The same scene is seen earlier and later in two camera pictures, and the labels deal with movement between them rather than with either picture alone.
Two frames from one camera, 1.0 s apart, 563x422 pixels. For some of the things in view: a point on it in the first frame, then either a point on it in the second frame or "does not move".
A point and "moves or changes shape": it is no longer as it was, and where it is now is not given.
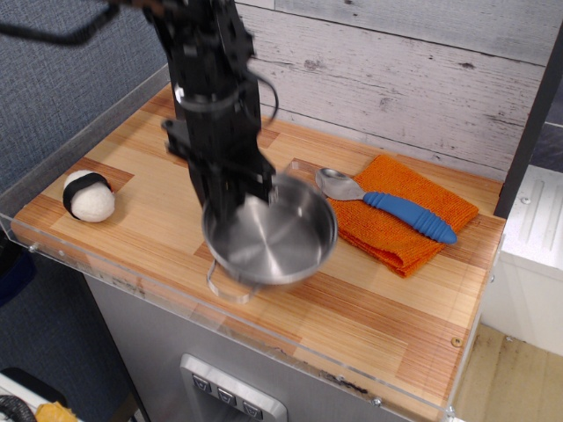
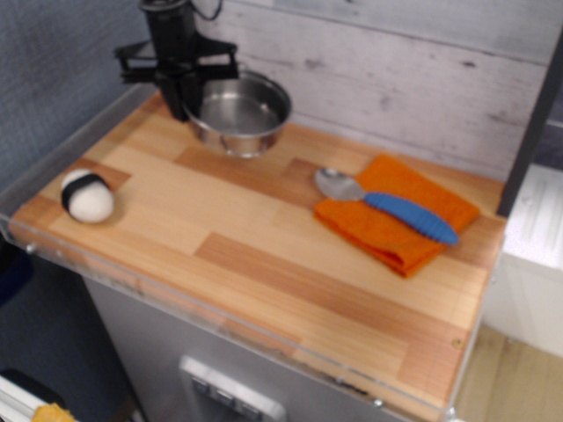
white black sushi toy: (89, 196) does not move
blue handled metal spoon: (340, 185) does not move
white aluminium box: (525, 299) does not move
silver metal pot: (277, 243) moves or changes shape
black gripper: (217, 130) to (178, 61)
